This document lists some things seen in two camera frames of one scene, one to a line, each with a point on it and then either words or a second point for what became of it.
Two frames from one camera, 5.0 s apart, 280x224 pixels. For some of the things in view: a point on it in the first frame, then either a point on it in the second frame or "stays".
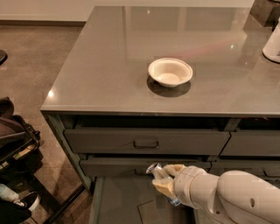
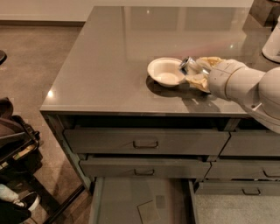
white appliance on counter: x=271 y=49 stays
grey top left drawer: x=146 y=142 stays
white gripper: x=184 y=183 → x=218 y=79
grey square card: x=149 y=213 stays
